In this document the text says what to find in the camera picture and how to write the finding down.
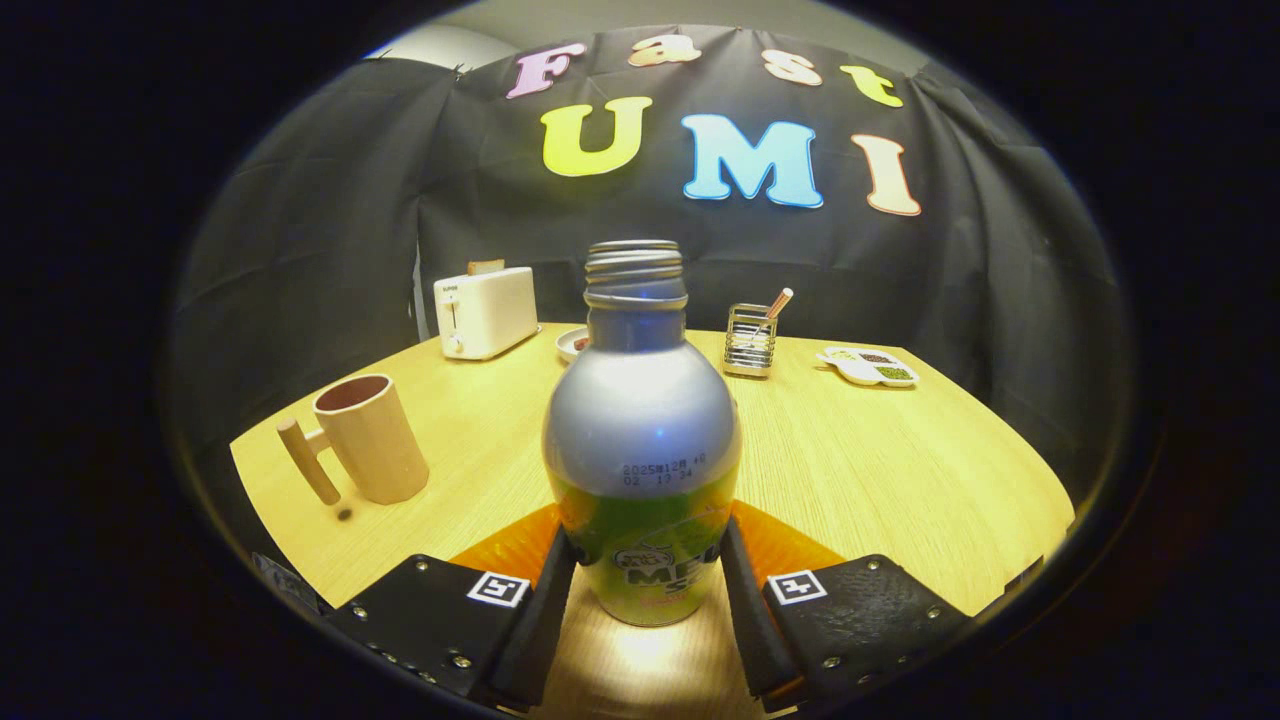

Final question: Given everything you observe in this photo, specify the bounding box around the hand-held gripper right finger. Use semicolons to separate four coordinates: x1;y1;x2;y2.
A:
722;500;971;713

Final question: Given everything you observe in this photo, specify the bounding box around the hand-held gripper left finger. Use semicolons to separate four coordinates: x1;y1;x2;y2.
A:
325;503;579;713

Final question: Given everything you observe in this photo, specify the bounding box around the silver green juice bottle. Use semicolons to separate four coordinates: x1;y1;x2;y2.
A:
541;240;743;628

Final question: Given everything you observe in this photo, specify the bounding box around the beige cup with wooden handle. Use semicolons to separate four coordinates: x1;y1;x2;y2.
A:
277;374;431;506

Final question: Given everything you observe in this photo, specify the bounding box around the wooden table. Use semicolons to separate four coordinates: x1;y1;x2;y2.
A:
230;322;1076;720

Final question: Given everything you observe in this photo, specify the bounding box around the white divided dish with beans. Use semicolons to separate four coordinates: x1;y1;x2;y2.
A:
815;346;919;388

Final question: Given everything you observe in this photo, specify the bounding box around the white toaster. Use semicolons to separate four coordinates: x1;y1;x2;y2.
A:
433;266;539;361

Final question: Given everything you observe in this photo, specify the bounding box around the metal wire holder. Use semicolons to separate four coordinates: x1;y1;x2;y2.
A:
723;303;779;378

